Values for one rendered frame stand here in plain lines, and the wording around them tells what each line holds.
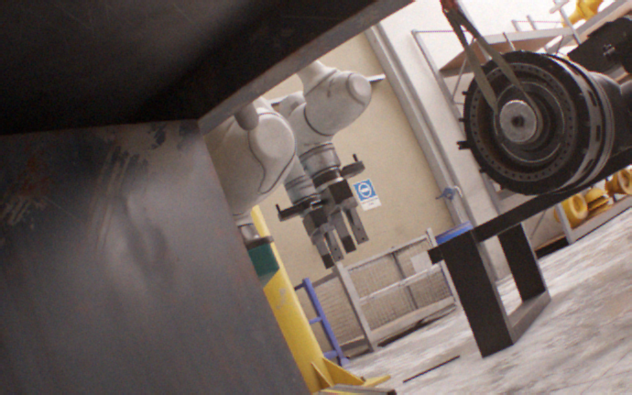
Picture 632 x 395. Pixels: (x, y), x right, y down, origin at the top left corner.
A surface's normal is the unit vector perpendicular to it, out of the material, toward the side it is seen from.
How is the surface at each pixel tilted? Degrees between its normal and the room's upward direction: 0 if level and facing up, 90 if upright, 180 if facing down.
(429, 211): 90
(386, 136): 90
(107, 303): 90
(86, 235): 90
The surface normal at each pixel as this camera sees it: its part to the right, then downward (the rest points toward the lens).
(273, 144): 0.55, -0.25
